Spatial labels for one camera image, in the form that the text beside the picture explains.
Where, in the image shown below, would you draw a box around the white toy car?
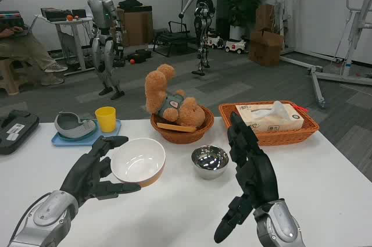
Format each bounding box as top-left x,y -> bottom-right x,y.
206,34 -> 226,49
224,37 -> 248,55

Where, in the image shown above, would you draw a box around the stacked brown cardboard boxes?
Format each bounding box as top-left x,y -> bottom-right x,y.
248,3 -> 284,67

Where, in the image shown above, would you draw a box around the shiny steel bowl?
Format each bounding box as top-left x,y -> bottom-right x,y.
191,145 -> 230,180

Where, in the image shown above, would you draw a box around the light blue plastic tray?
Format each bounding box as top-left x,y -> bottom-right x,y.
51,119 -> 122,147

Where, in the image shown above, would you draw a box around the large brown cardboard box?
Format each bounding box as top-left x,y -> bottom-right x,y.
117,5 -> 154,47

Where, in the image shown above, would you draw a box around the grey laptop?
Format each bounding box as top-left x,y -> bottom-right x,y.
10,15 -> 40,38

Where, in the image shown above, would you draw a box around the rectangular orange wicker basket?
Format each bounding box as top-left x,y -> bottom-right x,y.
218,101 -> 320,146

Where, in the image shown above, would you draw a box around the black and silver humanoid robot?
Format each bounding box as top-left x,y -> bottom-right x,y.
178,0 -> 217,77

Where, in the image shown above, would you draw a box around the white standing desk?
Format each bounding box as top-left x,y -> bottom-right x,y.
34,14 -> 95,77

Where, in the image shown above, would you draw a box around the yellow plastic cup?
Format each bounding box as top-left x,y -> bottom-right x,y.
95,106 -> 117,134

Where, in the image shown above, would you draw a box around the beige plastic stool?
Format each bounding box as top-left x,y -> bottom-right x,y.
0,58 -> 33,95

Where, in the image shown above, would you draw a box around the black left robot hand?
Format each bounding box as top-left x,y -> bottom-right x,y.
59,135 -> 142,209

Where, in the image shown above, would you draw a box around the white metal stand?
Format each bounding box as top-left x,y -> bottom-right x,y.
273,0 -> 294,49

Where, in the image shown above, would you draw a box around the round brown wicker basket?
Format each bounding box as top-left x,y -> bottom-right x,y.
150,105 -> 215,145

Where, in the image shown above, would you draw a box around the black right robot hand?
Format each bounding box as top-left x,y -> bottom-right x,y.
214,112 -> 280,245

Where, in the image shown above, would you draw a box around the brown teddy bear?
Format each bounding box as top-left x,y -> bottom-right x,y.
144,63 -> 206,128

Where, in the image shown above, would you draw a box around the black plastic case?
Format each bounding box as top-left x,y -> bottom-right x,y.
0,109 -> 40,155

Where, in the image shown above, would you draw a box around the white and orange plastic bowl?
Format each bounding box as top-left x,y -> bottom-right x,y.
110,138 -> 167,188

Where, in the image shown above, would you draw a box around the white metal gantry frame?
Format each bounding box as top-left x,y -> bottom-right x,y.
279,0 -> 372,109

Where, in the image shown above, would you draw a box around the black folding bench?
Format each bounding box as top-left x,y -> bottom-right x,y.
152,20 -> 201,58

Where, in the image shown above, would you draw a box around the beige tissue box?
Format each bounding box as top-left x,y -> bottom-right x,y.
235,100 -> 305,134

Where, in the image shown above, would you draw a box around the seated person in khaki trousers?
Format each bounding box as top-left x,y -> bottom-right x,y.
0,0 -> 69,87

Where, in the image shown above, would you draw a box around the flat wooden board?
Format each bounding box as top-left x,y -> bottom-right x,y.
156,122 -> 198,133

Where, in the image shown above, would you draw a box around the black equipment box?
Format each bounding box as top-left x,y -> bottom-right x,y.
127,49 -> 152,63

